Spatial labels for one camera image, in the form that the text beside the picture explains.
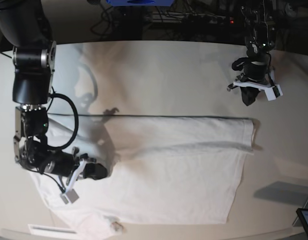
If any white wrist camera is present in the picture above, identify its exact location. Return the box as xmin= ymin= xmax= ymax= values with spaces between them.
xmin=60 ymin=189 xmax=79 ymax=205
xmin=264 ymin=84 xmax=283 ymax=101

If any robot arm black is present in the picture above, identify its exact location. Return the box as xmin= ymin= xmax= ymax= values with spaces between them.
xmin=0 ymin=0 xmax=108 ymax=180
xmin=227 ymin=0 xmax=282 ymax=106

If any black power strip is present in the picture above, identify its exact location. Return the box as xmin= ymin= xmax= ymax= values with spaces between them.
xmin=186 ymin=14 xmax=234 ymax=25

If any black tablet screen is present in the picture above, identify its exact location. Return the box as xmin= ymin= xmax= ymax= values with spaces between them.
xmin=296 ymin=208 xmax=308 ymax=238

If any white label strip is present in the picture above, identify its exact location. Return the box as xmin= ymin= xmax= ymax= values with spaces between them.
xmin=28 ymin=224 xmax=76 ymax=234

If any blue box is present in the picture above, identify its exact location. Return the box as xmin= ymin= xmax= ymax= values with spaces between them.
xmin=106 ymin=0 xmax=174 ymax=7

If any gripper body with bracket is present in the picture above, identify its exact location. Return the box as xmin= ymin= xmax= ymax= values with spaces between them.
xmin=40 ymin=147 xmax=96 ymax=177
xmin=232 ymin=63 xmax=275 ymax=87

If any white T-shirt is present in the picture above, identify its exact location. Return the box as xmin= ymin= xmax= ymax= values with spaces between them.
xmin=31 ymin=116 xmax=255 ymax=240

